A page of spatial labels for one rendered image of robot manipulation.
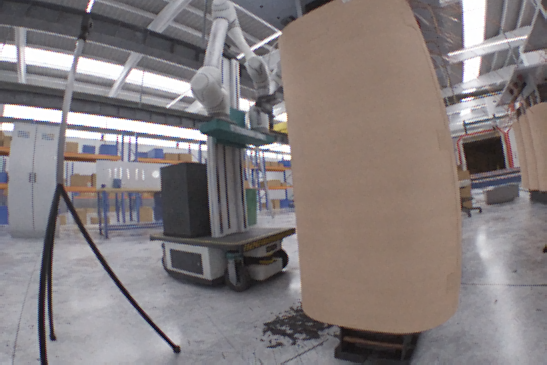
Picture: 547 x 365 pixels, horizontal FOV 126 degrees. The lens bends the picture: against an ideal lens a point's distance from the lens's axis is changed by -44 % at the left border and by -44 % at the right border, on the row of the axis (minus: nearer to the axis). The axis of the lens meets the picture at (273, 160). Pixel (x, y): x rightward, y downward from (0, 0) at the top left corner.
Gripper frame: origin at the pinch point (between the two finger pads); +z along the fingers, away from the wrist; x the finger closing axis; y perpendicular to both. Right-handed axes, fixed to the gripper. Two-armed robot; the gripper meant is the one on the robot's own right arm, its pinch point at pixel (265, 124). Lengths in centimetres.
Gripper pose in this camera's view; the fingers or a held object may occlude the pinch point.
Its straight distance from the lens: 148.3
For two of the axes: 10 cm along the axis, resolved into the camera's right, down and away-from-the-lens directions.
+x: -5.1, -0.9, -8.5
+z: 0.8, 9.8, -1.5
